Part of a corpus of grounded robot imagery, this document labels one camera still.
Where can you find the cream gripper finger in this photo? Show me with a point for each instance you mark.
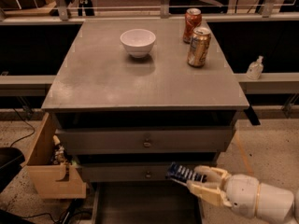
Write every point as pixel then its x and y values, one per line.
pixel 213 175
pixel 209 193

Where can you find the white rounded gripper body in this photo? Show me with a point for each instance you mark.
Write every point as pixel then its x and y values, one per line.
pixel 241 191

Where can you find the blue rxbar blueberry bar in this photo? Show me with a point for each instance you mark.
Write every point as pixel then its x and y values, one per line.
pixel 182 174

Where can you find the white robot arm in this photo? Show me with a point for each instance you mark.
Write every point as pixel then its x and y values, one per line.
pixel 273 205

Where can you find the grey top drawer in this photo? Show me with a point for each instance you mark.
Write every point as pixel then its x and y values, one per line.
pixel 88 141

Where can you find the grey open bottom drawer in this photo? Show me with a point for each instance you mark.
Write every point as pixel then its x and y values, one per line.
pixel 153 202

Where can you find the grey drawer cabinet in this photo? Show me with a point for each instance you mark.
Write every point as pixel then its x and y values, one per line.
pixel 101 86

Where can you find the grey middle drawer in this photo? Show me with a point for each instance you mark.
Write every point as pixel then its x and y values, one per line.
pixel 123 173

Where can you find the clear sanitizer pump bottle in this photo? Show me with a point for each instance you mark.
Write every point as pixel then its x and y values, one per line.
pixel 255 69

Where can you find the gold soda can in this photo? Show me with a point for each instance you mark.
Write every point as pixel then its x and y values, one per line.
pixel 199 45

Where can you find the white ceramic bowl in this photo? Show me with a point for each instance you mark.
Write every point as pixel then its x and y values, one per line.
pixel 138 42

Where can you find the orange soda can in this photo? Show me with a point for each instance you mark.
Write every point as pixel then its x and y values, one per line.
pixel 193 18

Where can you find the light wooden box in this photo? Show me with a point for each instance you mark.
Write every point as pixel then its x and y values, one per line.
pixel 52 181

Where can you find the black chair seat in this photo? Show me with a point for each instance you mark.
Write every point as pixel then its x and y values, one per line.
pixel 11 159

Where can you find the grey metal railing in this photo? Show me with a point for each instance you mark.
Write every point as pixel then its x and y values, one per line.
pixel 213 10

